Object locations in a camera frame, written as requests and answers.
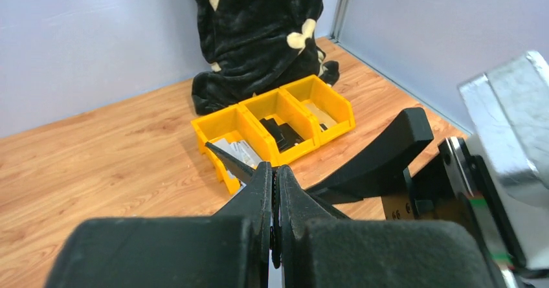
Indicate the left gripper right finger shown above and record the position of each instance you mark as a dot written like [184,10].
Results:
[319,250]

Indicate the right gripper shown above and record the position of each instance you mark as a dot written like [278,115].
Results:
[451,187]

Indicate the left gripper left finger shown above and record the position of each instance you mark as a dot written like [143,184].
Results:
[227,249]

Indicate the beige cards in bin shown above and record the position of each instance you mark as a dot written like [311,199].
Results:
[325,120]

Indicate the silver cards in bin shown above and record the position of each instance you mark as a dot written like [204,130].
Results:
[240,149]

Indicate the black cards in bin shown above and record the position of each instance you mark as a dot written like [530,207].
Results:
[284,135]

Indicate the right yellow bin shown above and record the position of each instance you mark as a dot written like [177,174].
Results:
[313,89]

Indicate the yellow bin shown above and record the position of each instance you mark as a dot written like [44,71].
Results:
[313,89]
[233,124]
[278,104]

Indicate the left yellow bin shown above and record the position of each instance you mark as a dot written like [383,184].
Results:
[233,124]

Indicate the middle yellow bin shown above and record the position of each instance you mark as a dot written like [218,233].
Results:
[278,104]

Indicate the black floral blanket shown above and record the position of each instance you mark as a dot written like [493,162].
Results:
[255,46]

